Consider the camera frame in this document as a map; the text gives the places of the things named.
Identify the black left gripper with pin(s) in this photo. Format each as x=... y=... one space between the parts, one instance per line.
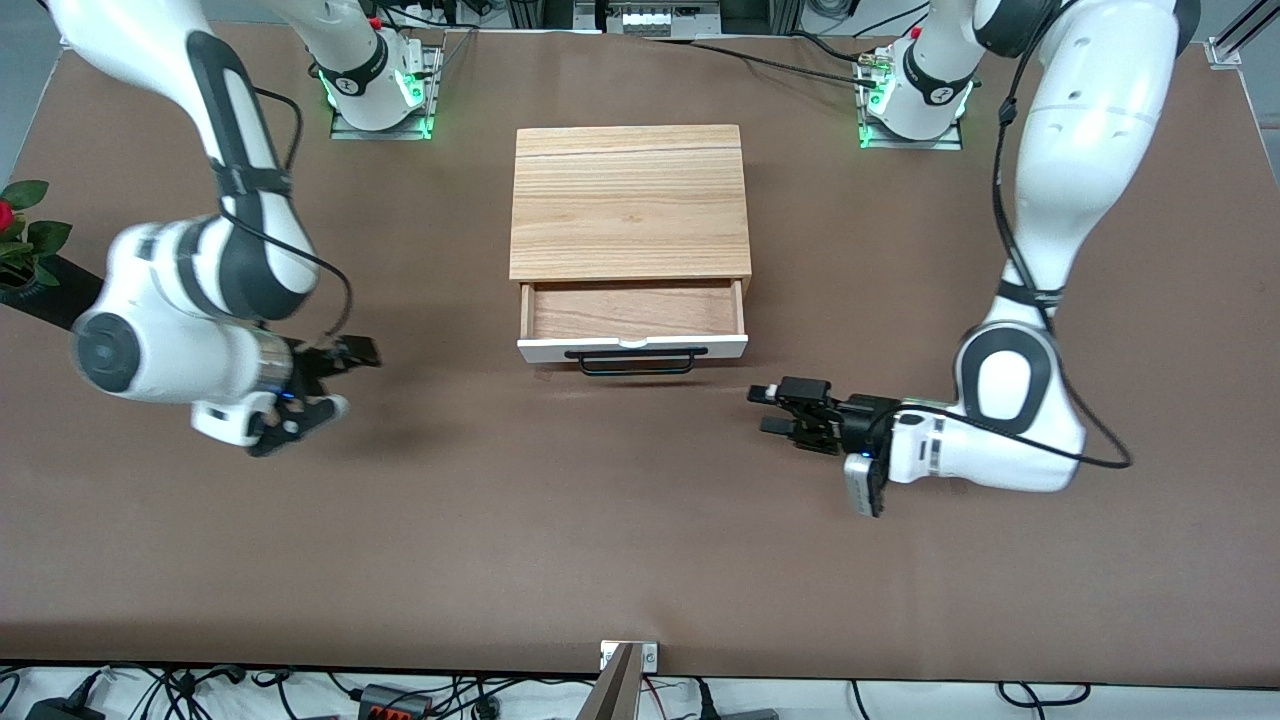
x=858 y=415

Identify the black power adapter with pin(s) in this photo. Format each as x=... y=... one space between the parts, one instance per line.
x=60 y=711

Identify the white power strip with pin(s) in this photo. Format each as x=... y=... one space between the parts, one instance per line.
x=648 y=20

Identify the aluminium frame corner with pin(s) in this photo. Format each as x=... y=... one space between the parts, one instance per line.
x=1235 y=40

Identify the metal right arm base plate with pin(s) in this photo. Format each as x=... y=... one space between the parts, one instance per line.
x=345 y=132

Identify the black box with orange connectors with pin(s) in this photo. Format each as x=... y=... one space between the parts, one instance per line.
x=395 y=702

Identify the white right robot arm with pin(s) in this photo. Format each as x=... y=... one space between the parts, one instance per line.
x=160 y=300

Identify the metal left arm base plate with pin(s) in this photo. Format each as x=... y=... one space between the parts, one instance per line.
x=940 y=140

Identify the wooden drawer cabinet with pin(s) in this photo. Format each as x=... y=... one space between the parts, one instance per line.
x=628 y=195

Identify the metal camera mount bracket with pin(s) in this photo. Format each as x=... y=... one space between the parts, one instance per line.
x=625 y=680

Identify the black vase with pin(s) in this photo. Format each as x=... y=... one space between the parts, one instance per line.
x=55 y=295

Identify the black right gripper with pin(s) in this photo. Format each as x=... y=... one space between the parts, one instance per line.
x=307 y=366

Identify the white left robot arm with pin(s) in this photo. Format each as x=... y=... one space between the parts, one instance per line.
x=1090 y=130

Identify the red rose with green leaves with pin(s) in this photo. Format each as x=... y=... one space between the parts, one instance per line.
x=25 y=240

